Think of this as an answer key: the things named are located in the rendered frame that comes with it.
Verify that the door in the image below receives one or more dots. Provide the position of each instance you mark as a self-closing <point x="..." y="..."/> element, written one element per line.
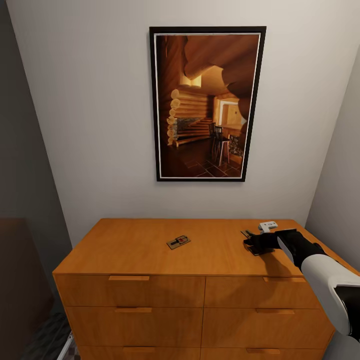
<point x="34" y="238"/>

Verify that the picture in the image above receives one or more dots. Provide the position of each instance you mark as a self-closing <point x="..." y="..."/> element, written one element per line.
<point x="205" y="84"/>

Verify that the mousetrap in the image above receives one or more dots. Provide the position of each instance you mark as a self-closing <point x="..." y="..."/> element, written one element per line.
<point x="248" y="233"/>
<point x="260" y="251"/>
<point x="178" y="242"/>

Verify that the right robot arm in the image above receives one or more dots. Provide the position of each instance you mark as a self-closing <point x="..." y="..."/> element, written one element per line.
<point x="336" y="287"/>

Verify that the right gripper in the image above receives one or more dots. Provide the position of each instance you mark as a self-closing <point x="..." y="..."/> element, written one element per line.
<point x="259" y="241"/>

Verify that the cabinet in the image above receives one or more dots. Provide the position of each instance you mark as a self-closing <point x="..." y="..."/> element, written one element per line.
<point x="128" y="296"/>

